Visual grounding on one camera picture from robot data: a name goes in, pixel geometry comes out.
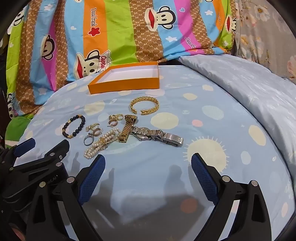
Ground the grey floral cloth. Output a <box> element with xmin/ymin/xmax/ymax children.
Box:
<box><xmin>233</xmin><ymin>0</ymin><xmax>296</xmax><ymax>86</ymax></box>

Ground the pale blue quilt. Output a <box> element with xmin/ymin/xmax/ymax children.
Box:
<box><xmin>178</xmin><ymin>54</ymin><xmax>296</xmax><ymax>163</ymax></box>

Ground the gold chain jewellery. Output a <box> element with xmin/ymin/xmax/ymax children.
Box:
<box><xmin>129</xmin><ymin>97</ymin><xmax>160</xmax><ymax>116</ymax></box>

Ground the blue spotted bed sheet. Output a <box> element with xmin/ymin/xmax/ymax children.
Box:
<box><xmin>18</xmin><ymin>62</ymin><xmax>294</xmax><ymax>241</ymax></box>

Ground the silver wristwatch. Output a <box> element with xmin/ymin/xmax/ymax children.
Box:
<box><xmin>132</xmin><ymin>126</ymin><xmax>184</xmax><ymax>147</ymax></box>

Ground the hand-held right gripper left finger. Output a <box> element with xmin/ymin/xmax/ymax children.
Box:
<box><xmin>25</xmin><ymin>154</ymin><xmax>107</xmax><ymax>241</ymax></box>

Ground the black bead bracelet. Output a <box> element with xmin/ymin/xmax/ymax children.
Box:
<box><xmin>62</xmin><ymin>114</ymin><xmax>86</xmax><ymax>139</ymax></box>

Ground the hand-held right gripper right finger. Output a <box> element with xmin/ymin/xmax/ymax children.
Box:
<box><xmin>191</xmin><ymin>152</ymin><xmax>278</xmax><ymax>241</ymax></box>

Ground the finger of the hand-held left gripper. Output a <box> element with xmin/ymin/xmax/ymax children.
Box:
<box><xmin>9</xmin><ymin>138</ymin><xmax>36</xmax><ymax>163</ymax></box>
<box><xmin>9</xmin><ymin>140</ymin><xmax>70</xmax><ymax>186</ymax></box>

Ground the colourful monkey print blanket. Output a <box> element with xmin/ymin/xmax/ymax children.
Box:
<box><xmin>0</xmin><ymin>0</ymin><xmax>238</xmax><ymax>118</ymax></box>

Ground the gold wristwatch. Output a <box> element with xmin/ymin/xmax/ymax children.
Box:
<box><xmin>118</xmin><ymin>115</ymin><xmax>138</xmax><ymax>143</ymax></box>

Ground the orange cardboard box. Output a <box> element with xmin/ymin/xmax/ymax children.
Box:
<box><xmin>87</xmin><ymin>61</ymin><xmax>160</xmax><ymax>95</ymax></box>

